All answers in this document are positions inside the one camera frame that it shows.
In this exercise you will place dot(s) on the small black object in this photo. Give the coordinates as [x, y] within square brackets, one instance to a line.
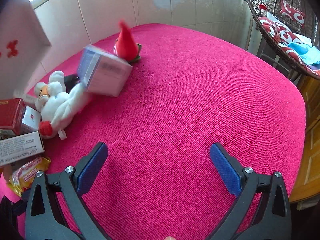
[71, 80]

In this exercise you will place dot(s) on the pink tablecloth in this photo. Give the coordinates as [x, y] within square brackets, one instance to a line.
[187, 92]

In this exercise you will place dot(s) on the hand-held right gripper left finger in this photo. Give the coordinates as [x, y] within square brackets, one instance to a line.
[92, 170]

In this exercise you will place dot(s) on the red box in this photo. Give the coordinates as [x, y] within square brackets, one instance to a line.
[10, 115]

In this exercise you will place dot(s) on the small white medicine box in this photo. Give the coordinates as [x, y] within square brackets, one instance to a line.
[31, 120]

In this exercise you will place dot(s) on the blue medicine box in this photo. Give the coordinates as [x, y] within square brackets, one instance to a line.
[110, 75]

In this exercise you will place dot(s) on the yellow snack packet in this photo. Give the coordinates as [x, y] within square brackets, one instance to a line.
[25, 175]

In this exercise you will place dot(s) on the white plush toy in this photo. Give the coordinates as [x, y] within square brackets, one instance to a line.
[60, 107]

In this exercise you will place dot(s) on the long white sealant box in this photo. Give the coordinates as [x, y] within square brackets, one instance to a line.
[20, 147]

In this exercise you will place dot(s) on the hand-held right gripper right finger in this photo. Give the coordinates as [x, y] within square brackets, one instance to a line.
[225, 170]

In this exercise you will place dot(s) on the wicker hanging chair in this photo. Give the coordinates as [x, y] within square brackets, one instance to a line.
[275, 52]

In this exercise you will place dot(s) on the red white seat cushion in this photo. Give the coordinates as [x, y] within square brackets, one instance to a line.
[280, 33]

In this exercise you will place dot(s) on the wooden cabinet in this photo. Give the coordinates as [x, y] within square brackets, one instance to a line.
[310, 155]

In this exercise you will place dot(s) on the red chili plush toy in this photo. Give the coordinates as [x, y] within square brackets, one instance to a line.
[125, 45]

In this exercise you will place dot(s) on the blue cloth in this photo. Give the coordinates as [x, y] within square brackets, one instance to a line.
[305, 51]

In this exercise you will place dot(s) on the red white throw pillow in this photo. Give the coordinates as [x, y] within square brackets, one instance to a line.
[292, 13]

